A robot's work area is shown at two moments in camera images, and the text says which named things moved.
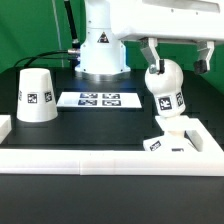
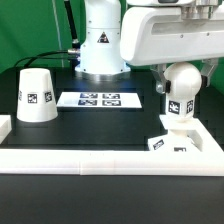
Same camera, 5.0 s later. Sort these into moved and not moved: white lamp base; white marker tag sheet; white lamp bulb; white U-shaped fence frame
Moved: white lamp bulb
Not moved: white lamp base; white U-shaped fence frame; white marker tag sheet
